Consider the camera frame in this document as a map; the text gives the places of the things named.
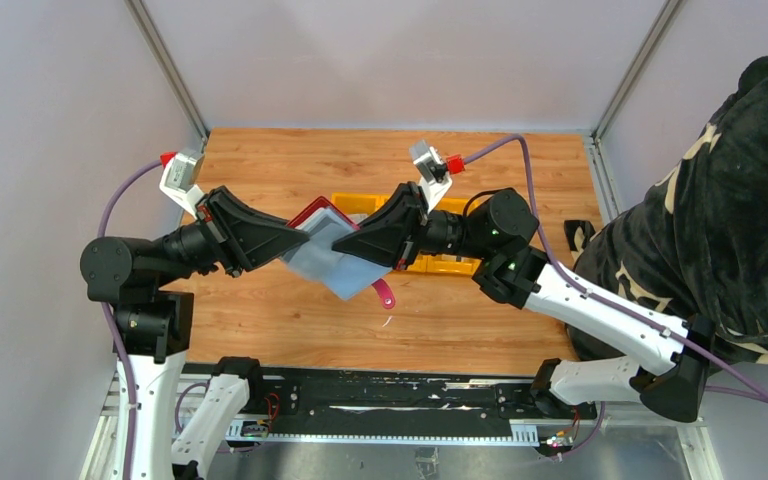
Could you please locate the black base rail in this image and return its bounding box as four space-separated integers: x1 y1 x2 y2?
229 367 596 444

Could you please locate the person in black fleece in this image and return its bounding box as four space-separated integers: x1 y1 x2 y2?
564 56 768 365

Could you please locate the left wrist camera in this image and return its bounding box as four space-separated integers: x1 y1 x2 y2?
159 149 205 218

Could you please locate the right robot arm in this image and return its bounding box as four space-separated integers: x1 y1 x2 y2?
333 183 713 423

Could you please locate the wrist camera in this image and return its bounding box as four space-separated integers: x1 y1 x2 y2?
409 140 453 212
159 149 205 218

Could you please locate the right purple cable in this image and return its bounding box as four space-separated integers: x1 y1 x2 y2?
446 134 768 421

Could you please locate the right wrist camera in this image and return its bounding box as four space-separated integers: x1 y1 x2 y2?
409 140 453 212

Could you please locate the red leather card holder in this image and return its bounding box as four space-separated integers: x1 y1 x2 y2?
281 196 396 309

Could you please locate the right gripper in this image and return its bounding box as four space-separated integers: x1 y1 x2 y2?
332 182 492 272

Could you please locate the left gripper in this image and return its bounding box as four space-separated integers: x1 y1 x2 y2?
155 182 310 287

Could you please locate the middle yellow bin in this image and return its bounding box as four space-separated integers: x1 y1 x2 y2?
385 193 423 273

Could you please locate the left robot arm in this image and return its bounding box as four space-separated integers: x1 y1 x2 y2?
80 187 309 479

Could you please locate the left yellow bin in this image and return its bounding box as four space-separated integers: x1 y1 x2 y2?
330 193 382 226

